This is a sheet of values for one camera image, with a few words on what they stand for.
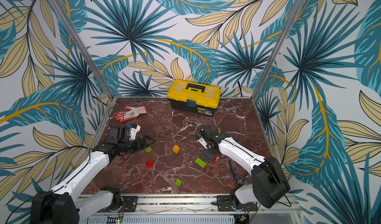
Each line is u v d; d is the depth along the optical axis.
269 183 0.42
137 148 0.71
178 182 0.80
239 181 0.80
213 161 0.86
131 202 0.74
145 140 0.72
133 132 0.76
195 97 0.98
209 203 0.76
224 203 0.73
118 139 0.64
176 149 0.90
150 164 0.86
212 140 0.62
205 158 0.77
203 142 0.80
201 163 0.87
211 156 0.76
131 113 1.10
